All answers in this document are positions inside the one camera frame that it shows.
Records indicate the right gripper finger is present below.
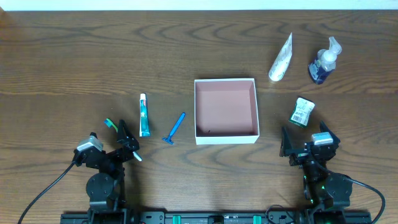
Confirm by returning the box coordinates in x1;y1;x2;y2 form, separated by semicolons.
320;121;341;144
279;127;294;157

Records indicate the green blue toothbrush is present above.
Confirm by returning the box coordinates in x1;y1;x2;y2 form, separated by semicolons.
104;118;142;162

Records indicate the teal toothpaste tube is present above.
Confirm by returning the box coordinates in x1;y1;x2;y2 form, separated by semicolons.
139;93;150;137

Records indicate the green white wipes packet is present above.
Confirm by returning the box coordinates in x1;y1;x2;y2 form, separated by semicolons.
289;97;315;128

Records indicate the blue disposable razor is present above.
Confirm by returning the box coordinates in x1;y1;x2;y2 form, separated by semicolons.
162;112;186;145

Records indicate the clear blue soap pump bottle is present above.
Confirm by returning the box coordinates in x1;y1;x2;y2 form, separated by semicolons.
308;37;342;85

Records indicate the white lotion tube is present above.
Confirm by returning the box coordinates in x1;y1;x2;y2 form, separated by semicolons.
269;33;292;82

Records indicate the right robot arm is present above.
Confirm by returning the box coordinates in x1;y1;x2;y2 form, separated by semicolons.
279;121;353;223

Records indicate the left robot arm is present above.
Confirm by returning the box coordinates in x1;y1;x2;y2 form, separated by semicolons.
72;119;139;223

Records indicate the white pink cardboard box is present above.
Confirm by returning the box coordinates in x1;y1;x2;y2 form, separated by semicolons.
194;78;260;145

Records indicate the left black cable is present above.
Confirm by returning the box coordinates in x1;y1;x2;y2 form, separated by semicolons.
17;160;78;224

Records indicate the black cable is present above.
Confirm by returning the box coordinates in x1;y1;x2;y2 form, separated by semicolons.
343;175;386;224
17;160;78;224

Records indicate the right black cable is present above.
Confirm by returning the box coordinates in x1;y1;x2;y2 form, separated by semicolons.
343;175;386;224

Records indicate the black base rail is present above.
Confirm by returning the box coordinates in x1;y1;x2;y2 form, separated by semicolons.
60;210;372;224

